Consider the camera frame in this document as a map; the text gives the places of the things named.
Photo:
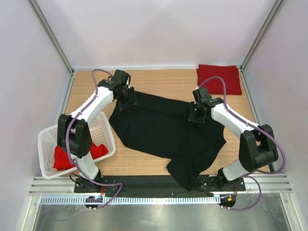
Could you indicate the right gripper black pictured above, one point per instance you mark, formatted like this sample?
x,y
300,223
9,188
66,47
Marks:
x,y
193,118

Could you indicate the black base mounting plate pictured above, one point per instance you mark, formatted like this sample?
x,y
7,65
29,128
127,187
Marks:
x,y
159,186

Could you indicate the black t shirt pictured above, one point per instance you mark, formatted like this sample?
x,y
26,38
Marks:
x,y
160,127

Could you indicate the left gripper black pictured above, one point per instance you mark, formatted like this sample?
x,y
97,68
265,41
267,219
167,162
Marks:
x,y
132,102

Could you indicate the aluminium frame rail front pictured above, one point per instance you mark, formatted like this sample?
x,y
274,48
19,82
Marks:
x,y
277,183

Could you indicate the white plastic laundry basket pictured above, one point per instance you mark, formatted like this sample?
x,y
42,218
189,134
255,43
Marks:
x,y
100,131

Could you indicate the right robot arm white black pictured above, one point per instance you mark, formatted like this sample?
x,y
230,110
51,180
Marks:
x,y
257,147

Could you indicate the white slotted cable duct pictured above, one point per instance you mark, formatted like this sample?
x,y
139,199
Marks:
x,y
95,200

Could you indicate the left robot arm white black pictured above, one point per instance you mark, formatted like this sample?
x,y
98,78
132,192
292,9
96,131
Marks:
x,y
73,130

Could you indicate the bright red t shirt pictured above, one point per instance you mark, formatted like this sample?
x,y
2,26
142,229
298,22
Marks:
x,y
61,161

